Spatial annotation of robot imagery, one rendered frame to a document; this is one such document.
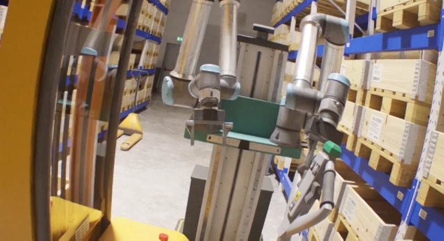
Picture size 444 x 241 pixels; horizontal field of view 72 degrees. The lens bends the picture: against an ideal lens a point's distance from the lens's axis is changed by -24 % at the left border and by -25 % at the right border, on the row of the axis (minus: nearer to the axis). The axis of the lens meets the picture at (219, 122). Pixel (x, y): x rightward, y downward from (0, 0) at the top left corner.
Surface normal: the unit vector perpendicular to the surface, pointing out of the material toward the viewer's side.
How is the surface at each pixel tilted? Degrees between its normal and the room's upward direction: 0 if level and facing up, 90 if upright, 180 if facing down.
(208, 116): 66
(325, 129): 62
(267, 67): 90
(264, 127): 90
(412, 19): 90
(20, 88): 90
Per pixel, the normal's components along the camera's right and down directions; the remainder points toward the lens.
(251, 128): -0.04, 0.14
